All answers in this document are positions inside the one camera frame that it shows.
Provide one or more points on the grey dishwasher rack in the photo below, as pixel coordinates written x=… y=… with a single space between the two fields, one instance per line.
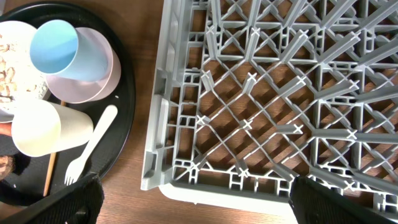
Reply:
x=249 y=95

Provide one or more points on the white plastic fork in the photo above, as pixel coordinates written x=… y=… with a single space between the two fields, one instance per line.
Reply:
x=76 y=166

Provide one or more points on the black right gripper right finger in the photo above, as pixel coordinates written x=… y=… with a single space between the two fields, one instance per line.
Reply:
x=313 y=203

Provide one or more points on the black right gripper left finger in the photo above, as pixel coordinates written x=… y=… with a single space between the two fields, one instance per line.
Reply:
x=79 y=202

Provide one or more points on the cream cup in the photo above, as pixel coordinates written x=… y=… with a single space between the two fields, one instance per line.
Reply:
x=40 y=127

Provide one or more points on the brown food scrap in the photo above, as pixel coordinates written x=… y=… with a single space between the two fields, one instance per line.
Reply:
x=7 y=166

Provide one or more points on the pink saucer bowl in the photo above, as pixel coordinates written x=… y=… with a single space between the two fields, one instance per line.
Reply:
x=75 y=91

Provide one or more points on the black round tray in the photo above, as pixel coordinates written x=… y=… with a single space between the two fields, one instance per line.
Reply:
x=25 y=185

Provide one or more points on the blue cup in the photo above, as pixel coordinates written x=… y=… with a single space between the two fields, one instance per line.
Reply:
x=59 y=49

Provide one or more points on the grey plate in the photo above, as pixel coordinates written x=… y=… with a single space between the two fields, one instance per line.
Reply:
x=26 y=31

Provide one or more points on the pile of white rice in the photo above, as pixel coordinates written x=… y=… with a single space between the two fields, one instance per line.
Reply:
x=29 y=81

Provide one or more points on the wooden chopstick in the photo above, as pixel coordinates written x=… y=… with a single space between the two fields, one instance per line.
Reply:
x=49 y=173

